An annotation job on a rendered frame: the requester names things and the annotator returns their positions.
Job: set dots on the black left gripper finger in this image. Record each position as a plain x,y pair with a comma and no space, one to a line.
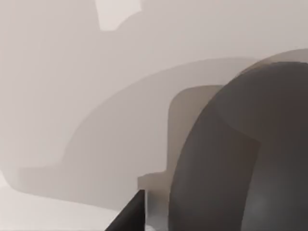
133,216

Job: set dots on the large dark grey rounded object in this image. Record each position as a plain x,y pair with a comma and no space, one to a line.
240,156

